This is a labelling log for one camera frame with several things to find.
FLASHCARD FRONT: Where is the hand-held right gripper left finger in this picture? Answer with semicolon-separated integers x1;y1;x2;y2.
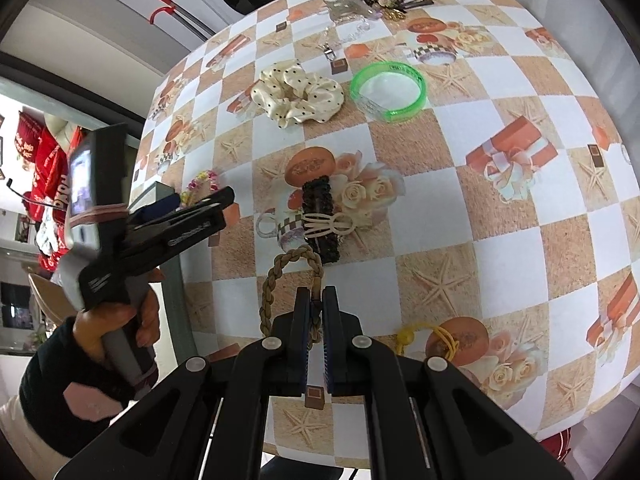
52;286;316;480

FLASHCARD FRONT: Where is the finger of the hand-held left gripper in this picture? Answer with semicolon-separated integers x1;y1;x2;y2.
119;211;226;274
127;186;236;232

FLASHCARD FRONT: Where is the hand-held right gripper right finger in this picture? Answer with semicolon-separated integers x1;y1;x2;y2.
320;286;573;480

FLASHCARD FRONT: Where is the pink yellow bead bracelet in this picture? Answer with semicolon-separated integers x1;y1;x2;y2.
180;170;221;208

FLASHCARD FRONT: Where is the brown braided bracelet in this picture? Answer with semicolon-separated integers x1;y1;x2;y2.
260;249;326;351

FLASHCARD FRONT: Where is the yellow cord bracelet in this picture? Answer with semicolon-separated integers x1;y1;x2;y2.
392;322;461;361

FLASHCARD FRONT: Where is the black rectangular hair clip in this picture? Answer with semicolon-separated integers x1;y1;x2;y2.
301;176;343;265

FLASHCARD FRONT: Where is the beige bow hair clip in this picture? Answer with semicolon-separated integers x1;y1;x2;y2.
299;211;362;240

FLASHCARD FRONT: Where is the cream polka dot scrunchie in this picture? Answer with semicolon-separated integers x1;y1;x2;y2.
250;59;346;130

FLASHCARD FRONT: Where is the silver clasp chain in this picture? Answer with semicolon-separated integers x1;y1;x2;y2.
320;12;378;62

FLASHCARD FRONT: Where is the green translucent bracelet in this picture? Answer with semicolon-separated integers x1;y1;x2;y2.
349;60;428;125

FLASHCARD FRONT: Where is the person's left forearm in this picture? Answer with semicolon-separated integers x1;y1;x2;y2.
17;317;146;443

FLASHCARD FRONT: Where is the person's left hand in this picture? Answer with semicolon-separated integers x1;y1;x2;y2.
72;267;165;367

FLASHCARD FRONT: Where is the red cushion with white letters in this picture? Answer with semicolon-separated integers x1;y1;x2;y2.
32;157;71;226

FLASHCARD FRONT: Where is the beige wooden chair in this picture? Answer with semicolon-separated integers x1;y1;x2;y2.
27;272;76;323

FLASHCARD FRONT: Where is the black gooseneck stand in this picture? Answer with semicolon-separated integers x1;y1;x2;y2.
5;176;63;208

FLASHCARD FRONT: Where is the red cushion with small print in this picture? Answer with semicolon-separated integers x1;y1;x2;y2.
17;110;43;171

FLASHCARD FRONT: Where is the checked printed tablecloth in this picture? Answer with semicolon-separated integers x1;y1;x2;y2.
132;0;640;466

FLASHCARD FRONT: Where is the grey pole with red hook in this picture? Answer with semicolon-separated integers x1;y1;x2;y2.
149;5;210;41

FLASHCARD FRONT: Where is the grey pole with red tip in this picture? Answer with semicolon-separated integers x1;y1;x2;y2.
151;0;212;32

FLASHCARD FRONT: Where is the silver hair clip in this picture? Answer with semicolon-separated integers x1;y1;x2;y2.
325;0;372;23

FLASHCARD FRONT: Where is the red stool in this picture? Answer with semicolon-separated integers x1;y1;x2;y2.
542;432;577;462

